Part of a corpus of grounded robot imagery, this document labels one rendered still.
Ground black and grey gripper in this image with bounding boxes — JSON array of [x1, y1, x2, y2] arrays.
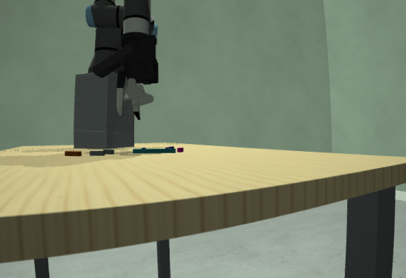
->
[[116, 32, 158, 120]]

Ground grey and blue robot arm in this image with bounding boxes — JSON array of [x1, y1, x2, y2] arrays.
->
[[85, 0, 158, 78]]

